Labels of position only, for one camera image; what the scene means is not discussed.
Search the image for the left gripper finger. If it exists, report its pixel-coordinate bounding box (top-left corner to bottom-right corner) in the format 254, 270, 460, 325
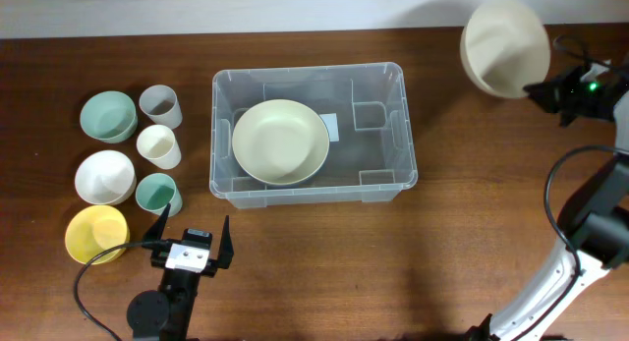
216, 216, 234, 269
142, 203, 171, 244

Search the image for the white small bowl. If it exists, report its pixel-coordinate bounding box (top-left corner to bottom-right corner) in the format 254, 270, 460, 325
75, 150, 137, 205

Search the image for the cream large bowl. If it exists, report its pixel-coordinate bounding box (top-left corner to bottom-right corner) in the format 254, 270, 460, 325
460, 0, 551, 99
231, 99, 330, 184

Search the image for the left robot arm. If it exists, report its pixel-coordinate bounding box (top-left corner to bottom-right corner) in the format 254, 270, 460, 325
127, 205, 234, 340

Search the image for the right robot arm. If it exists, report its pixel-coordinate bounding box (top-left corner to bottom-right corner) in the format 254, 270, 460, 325
464, 60, 628, 340

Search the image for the green cup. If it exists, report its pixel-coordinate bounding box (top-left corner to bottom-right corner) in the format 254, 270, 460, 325
135, 173, 183, 217

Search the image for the yellow small bowl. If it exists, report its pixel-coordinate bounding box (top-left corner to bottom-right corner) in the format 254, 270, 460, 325
65, 205, 131, 264

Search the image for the cream cup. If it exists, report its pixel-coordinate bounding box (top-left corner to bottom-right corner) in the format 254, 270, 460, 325
137, 125, 182, 170

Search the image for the green small bowl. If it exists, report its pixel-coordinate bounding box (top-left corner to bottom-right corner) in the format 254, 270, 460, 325
80, 90, 138, 143

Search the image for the grey cup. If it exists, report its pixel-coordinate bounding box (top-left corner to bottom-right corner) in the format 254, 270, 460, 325
139, 85, 183, 130

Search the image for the white label in bin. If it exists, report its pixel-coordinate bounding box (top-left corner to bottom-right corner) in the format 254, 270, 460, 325
319, 113, 339, 142

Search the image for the clear plastic storage bin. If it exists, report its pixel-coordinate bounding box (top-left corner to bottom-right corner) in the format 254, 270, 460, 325
209, 62, 418, 208

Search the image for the left black cable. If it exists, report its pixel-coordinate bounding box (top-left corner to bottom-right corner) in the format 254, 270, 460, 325
73, 239, 167, 341

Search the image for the black cable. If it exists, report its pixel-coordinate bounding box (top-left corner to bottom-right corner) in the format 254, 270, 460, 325
73, 239, 167, 341
510, 34, 629, 341

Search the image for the right black cable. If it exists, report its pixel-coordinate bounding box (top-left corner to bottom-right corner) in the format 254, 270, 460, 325
510, 34, 629, 341

